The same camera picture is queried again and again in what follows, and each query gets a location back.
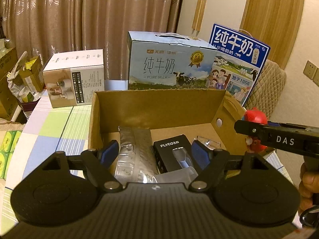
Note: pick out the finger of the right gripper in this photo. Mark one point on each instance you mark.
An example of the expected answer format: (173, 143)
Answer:
(250, 128)
(286, 124)

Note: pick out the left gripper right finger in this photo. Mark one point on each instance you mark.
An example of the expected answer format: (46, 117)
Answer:
(212, 165)

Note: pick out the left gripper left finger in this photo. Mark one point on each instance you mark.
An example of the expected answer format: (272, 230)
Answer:
(97, 163)

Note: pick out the red plush toy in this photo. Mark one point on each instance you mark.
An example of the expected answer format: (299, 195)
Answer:
(257, 117)

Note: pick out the clear plastic packet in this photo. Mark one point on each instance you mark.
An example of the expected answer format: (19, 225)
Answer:
(211, 144)

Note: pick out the black Flyco shaver box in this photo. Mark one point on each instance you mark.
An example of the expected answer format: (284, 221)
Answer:
(174, 154)

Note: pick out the silver foil pouch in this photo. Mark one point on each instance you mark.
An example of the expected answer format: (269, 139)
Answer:
(136, 160)

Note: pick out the bag of cotton swabs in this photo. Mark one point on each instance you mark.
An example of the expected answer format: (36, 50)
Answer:
(184, 175)

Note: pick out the person's right hand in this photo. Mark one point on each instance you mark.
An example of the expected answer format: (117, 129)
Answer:
(305, 192)

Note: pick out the quilted beige chair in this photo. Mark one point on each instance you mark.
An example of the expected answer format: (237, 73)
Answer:
(268, 88)

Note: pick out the open brown cardboard box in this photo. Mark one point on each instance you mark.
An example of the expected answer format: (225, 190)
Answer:
(167, 113)

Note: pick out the checked tablecloth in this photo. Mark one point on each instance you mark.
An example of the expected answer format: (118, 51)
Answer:
(67, 129)

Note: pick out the dark blue milk carton box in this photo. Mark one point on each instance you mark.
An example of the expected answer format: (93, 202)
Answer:
(238, 62)

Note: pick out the white appliance box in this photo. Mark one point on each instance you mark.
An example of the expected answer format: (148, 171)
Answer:
(71, 78)

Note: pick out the green tissue packs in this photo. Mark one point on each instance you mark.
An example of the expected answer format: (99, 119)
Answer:
(8, 145)

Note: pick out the crumpled bag of clutter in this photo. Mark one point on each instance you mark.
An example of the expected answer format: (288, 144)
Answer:
(26, 80)

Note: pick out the light blue milk carton box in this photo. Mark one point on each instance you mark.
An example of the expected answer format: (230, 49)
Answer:
(168, 60)

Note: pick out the brown curtain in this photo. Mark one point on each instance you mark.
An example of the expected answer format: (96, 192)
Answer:
(44, 27)

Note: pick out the wall power sockets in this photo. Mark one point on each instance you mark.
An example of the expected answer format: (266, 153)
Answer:
(312, 72)

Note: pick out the brown carton with handle cutout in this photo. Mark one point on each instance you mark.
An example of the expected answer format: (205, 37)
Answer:
(8, 103)

